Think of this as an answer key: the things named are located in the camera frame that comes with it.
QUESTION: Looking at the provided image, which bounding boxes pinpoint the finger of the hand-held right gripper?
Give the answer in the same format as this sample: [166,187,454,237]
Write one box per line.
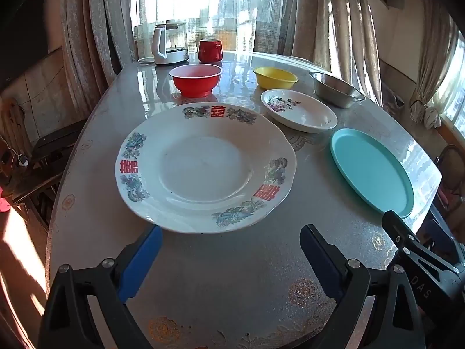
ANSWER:
[382,210,460,275]

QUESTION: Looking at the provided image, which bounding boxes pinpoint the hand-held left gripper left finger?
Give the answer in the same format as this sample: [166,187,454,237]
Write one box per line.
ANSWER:
[38,225,164,349]

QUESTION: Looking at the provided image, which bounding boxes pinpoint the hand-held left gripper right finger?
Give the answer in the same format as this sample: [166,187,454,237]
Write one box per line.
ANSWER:
[300,224,425,349]

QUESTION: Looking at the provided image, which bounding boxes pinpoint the teal plastic plate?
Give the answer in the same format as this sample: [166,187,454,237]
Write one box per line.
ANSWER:
[329,128,415,219]

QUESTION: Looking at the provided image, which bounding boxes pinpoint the large white plate red characters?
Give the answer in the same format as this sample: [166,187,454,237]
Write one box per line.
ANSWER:
[115,102,296,234]

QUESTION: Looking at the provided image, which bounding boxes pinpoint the small white floral dish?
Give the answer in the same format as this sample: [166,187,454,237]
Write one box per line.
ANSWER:
[261,89,338,133]

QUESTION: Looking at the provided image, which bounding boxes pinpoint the stainless steel bowl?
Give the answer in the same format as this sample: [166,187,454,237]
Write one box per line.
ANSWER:
[309,71,366,109]

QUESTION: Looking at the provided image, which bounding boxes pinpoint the yellow plastic bowl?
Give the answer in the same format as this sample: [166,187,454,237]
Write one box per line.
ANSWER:
[253,66,299,90]

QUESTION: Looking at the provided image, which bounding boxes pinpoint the red plastic bowl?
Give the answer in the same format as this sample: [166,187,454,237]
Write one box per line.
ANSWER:
[169,63,223,98]

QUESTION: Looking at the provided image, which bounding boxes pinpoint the wooden chair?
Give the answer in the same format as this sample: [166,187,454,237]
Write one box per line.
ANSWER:
[434,145,465,211]

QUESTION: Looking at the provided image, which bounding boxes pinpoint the dark television cabinet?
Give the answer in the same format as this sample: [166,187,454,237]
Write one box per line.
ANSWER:
[0,120,88,226]

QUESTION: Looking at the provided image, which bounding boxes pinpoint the beige tied curtain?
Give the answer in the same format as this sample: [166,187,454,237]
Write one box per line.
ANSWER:
[410,0,465,128]

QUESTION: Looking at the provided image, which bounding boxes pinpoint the beige patterned curtain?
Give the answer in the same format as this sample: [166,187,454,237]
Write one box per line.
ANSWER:
[291,0,382,106]
[60,0,137,108]

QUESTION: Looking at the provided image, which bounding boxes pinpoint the red mug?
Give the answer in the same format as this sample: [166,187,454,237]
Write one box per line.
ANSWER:
[198,38,223,63]

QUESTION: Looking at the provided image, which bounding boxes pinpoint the black television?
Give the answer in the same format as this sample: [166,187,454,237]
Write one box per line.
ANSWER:
[0,0,49,88]

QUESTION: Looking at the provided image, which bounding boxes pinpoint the white sheer curtain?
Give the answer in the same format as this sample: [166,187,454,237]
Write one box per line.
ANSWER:
[131,0,302,53]

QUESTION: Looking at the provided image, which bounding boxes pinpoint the glass kettle white handle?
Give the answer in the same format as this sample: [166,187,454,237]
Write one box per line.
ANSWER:
[152,21,189,65]

